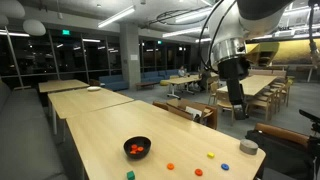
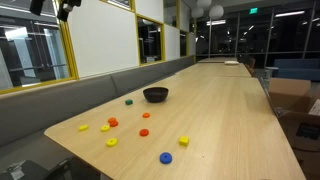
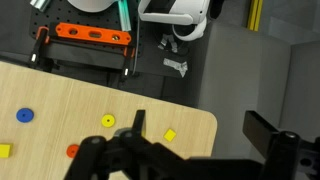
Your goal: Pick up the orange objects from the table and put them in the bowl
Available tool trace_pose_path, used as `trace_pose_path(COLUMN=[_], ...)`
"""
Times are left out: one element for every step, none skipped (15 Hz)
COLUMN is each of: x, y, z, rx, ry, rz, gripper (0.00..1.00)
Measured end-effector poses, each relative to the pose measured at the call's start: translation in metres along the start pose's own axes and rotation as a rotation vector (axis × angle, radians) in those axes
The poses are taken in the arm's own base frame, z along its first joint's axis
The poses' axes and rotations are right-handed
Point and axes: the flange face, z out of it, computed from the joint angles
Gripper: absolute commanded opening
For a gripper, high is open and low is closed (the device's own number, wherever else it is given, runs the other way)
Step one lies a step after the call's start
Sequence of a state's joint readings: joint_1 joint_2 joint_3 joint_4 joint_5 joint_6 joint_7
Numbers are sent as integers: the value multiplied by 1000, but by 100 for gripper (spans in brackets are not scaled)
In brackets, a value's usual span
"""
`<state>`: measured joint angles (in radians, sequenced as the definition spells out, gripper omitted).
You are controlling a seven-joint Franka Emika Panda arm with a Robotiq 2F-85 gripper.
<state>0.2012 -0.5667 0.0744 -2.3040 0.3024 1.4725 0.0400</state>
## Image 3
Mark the black clamp with orange handle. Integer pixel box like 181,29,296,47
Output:
29,25,51,69
120,46,137,79

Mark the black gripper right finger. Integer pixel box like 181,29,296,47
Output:
242,110,320,180

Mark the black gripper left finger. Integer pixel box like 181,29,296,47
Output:
63,109,188,180

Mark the white rounded plastic object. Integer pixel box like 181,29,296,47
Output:
66,0,114,14

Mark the yellow cube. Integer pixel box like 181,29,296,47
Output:
0,143,14,159

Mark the yellow disc with hole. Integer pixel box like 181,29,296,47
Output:
101,113,117,129

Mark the silver metal cylinder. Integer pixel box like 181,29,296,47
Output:
29,0,52,11

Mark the silver tape piece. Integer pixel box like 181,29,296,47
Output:
162,57,189,78
157,32,179,54

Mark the orange disc with hole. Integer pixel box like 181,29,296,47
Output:
65,143,81,159

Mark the blue disc with hole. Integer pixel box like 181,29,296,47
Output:
15,107,35,124

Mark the orange spirit level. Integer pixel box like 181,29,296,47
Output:
54,22,133,47

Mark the orange clamp tool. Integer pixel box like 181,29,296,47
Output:
30,0,145,73

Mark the white VR headset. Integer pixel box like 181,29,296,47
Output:
137,0,225,43

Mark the translucent green tube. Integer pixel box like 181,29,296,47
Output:
118,0,133,33

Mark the yellow metal rail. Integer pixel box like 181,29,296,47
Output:
246,0,264,33

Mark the small yellow square block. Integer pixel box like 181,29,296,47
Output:
163,128,178,143

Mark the black rectangular bar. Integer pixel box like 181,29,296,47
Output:
44,41,127,70

